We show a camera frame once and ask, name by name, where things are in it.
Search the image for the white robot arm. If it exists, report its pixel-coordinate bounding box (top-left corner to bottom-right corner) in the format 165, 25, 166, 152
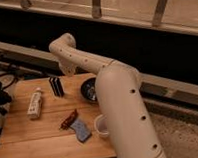
49, 33, 167, 158

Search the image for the black bowl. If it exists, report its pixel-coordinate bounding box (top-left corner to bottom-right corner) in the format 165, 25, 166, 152
80, 78, 98, 103

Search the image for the white glue tube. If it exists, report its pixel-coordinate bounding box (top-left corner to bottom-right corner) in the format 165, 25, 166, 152
27, 88, 42, 120

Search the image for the white cup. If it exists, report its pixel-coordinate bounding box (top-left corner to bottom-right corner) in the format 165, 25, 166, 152
94, 114, 109, 138

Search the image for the blue sponge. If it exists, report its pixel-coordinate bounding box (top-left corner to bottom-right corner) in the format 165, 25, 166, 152
70, 119, 91, 143

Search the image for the metal window frame rail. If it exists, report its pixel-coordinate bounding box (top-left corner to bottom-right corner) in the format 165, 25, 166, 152
0, 0, 198, 35

